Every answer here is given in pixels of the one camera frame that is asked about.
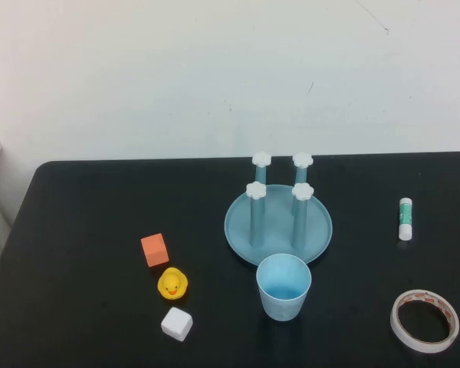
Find orange foam cube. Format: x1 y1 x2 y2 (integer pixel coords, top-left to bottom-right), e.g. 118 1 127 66
140 232 170 268

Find light blue plastic cup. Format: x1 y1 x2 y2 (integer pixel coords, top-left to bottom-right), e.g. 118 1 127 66
255 252 313 322

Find white green glue stick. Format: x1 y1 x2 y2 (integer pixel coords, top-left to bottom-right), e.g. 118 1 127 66
398 197 413 242

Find yellow rubber duck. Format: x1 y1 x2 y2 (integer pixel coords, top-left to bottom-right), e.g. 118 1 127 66
156 267 189 301

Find white foam cube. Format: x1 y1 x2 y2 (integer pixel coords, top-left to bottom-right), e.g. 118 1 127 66
160 306 194 343

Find blue cup stand white caps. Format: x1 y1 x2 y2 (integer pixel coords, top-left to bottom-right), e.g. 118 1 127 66
224 151 334 268

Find white double-sided tape roll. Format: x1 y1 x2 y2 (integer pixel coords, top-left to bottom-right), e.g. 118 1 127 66
389 289 460 354

